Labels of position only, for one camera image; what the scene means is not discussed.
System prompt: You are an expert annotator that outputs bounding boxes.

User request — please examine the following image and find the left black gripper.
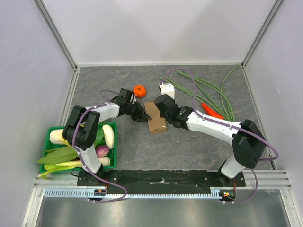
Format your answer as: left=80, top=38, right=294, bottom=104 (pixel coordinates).
left=125, top=101, right=151, bottom=122

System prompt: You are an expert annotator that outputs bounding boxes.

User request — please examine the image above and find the brown cardboard express box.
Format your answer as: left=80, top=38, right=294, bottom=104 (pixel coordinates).
left=144, top=102, right=167, bottom=135

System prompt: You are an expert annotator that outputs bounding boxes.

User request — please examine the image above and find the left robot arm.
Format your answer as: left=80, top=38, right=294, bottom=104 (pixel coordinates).
left=62, top=88, right=152, bottom=186

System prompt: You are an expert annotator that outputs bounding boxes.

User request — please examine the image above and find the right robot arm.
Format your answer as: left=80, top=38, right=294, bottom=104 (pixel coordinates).
left=154, top=94, right=266, bottom=186

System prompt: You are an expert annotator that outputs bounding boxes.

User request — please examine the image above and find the small orange pumpkin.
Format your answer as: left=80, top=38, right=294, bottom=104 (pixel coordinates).
left=133, top=85, right=147, bottom=98

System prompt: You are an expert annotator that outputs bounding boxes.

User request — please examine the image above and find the orange carrot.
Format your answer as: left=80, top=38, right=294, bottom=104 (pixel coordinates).
left=201, top=103, right=224, bottom=120

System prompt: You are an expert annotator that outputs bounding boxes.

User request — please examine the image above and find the white eggplant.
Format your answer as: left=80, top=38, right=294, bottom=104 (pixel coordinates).
left=102, top=124, right=115, bottom=149

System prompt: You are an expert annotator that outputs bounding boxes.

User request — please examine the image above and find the bunch of long green beans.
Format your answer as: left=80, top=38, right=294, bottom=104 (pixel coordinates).
left=159, top=64, right=239, bottom=122

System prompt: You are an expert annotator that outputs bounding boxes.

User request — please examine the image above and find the green plastic basket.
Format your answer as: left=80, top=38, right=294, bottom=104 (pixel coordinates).
left=39, top=122, right=118, bottom=174

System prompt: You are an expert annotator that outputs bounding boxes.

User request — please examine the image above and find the purple onion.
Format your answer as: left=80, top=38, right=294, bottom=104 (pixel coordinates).
left=95, top=145, right=110, bottom=158

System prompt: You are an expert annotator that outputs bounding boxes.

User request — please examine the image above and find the white corn cob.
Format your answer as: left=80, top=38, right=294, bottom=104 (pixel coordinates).
left=49, top=129, right=69, bottom=146

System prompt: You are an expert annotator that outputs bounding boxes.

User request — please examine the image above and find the green celery stalk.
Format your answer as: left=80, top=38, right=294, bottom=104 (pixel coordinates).
left=38, top=160, right=82, bottom=179

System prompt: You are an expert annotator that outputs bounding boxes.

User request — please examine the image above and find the green leafy vegetable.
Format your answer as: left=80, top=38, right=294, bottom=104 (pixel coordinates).
left=36, top=129, right=106, bottom=164

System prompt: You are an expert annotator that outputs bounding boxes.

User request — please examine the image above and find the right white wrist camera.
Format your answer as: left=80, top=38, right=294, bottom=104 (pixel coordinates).
left=159, top=82, right=175, bottom=99

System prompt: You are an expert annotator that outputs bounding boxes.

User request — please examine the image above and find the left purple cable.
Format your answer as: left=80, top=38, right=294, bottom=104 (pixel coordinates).
left=71, top=90, right=129, bottom=204

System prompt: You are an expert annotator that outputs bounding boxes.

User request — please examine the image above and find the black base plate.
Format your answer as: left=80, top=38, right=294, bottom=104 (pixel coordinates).
left=77, top=169, right=245, bottom=190

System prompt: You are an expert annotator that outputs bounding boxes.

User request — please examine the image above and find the grey slotted cable duct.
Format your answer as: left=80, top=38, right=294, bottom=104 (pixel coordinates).
left=44, top=188, right=222, bottom=199

